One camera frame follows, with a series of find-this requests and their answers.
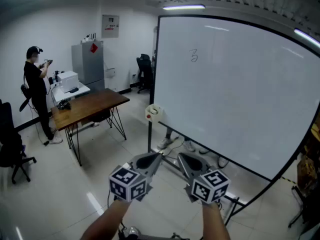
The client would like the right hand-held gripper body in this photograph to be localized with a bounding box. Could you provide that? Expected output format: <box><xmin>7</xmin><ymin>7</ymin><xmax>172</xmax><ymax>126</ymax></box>
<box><xmin>184</xmin><ymin>167</ymin><xmax>231</xmax><ymax>205</ymax></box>

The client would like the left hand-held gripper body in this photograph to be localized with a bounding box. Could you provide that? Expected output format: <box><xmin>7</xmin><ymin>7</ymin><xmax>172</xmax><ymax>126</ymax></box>
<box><xmin>108</xmin><ymin>161</ymin><xmax>153</xmax><ymax>203</ymax></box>

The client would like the white whiteboard with black frame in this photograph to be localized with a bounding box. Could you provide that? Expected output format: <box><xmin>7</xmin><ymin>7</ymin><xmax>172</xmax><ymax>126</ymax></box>
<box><xmin>147</xmin><ymin>14</ymin><xmax>320</xmax><ymax>226</ymax></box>

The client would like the person's right forearm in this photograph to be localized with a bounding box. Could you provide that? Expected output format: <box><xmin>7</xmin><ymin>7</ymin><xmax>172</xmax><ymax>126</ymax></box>
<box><xmin>201</xmin><ymin>202</ymin><xmax>231</xmax><ymax>240</ymax></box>

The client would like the person's left forearm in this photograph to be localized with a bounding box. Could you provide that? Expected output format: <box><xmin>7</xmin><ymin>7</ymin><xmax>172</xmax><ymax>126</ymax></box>
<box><xmin>79</xmin><ymin>198</ymin><xmax>133</xmax><ymax>240</ymax></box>

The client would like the brown wooden table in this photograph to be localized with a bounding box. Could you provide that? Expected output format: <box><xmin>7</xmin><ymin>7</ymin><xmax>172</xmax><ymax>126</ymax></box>
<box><xmin>50</xmin><ymin>88</ymin><xmax>131</xmax><ymax>167</ymax></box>

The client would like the black office chair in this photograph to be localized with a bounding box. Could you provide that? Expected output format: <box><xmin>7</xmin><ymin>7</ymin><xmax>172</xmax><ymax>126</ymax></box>
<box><xmin>0</xmin><ymin>99</ymin><xmax>38</xmax><ymax>185</ymax></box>
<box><xmin>136</xmin><ymin>53</ymin><xmax>154</xmax><ymax>94</ymax></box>

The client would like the black gadget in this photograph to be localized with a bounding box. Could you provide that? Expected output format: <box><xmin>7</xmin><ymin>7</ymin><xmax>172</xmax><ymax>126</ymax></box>
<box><xmin>56</xmin><ymin>99</ymin><xmax>72</xmax><ymax>111</ymax></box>

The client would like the brown storage shelf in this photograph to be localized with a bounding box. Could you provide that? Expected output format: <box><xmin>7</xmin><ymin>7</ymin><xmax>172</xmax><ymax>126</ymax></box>
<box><xmin>296</xmin><ymin>118</ymin><xmax>320</xmax><ymax>193</ymax></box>

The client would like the white table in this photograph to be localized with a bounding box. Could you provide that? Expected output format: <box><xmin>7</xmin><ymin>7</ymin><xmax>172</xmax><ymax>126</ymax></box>
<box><xmin>50</xmin><ymin>80</ymin><xmax>91</xmax><ymax>105</ymax></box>

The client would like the grey refrigerator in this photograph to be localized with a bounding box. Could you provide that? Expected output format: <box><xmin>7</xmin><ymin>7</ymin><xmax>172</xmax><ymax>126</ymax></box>
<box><xmin>71</xmin><ymin>40</ymin><xmax>106</xmax><ymax>93</ymax></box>

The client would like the white box appliance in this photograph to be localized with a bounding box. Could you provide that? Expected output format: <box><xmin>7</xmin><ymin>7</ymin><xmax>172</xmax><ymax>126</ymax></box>
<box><xmin>56</xmin><ymin>70</ymin><xmax>80</xmax><ymax>94</ymax></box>

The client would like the white router with antennas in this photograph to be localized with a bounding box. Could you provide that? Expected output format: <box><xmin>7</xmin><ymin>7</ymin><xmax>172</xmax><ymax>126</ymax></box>
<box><xmin>81</xmin><ymin>32</ymin><xmax>98</xmax><ymax>44</ymax></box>

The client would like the ceiling tube light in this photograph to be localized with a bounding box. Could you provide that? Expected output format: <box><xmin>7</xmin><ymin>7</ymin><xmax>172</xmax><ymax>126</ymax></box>
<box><xmin>293</xmin><ymin>28</ymin><xmax>320</xmax><ymax>48</ymax></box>
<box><xmin>162</xmin><ymin>4</ymin><xmax>206</xmax><ymax>11</ymax></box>

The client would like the grey wall electrical panel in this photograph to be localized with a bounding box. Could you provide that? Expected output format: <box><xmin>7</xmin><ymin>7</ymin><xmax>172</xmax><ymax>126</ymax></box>
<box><xmin>101</xmin><ymin>14</ymin><xmax>120</xmax><ymax>39</ymax></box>

